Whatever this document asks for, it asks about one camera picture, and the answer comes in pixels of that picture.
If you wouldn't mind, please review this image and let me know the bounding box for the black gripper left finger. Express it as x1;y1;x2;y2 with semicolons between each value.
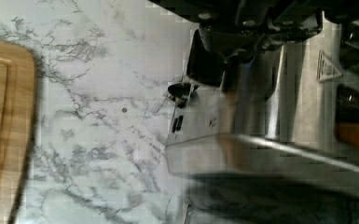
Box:
186;24;259;87

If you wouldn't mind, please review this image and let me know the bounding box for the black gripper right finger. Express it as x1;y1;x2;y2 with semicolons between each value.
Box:
260;9;323;50

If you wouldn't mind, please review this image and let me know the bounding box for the stainless steel toaster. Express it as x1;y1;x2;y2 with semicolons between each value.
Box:
166;21;359;197

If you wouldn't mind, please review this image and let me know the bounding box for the bamboo cutting board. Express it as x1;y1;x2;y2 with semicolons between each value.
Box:
0;41;37;224

